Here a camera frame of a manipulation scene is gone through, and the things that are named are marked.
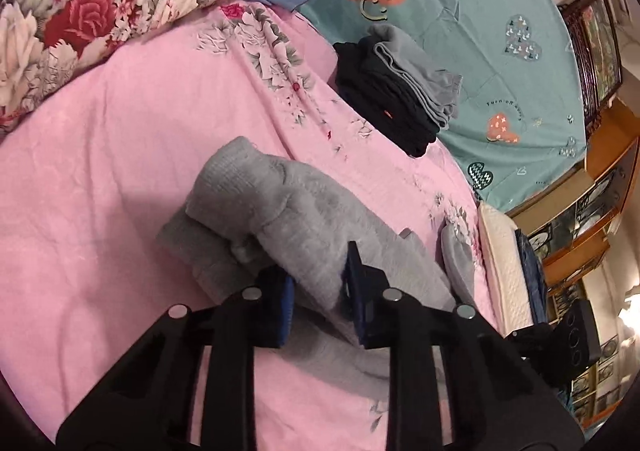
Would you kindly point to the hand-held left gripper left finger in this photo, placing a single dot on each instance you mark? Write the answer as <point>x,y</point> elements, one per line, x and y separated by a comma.
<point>286,303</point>

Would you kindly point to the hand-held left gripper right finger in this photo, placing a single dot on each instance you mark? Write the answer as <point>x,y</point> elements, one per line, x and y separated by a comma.
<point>353,291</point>

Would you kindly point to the grey fleece pants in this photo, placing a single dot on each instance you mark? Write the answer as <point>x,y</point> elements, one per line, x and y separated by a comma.
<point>295,211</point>

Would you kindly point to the folded black pants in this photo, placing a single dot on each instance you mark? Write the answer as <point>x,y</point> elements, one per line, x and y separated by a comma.
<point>380,91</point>

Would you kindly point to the folded grey-blue pants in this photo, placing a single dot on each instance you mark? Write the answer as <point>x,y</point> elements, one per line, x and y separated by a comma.
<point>415,71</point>

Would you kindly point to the dark blue cloth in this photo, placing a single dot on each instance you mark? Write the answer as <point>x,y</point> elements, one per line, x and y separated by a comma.
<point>532,276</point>

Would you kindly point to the white mattress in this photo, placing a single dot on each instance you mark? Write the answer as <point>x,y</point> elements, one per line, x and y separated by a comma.
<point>505,261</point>

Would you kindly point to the wooden display cabinet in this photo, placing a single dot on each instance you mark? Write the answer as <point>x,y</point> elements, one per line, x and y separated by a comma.
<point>615,156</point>

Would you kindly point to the pink floral blanket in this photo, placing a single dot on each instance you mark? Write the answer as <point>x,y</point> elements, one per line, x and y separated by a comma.
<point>100,156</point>

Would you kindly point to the teal heart print sheet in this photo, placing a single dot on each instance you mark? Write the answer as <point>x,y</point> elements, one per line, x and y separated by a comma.
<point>475,31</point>

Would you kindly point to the dark framed picture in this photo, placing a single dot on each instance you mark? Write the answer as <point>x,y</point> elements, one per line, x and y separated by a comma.
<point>597,46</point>

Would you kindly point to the floral red pillow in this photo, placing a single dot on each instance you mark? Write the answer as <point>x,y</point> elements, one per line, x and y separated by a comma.
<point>100,6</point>

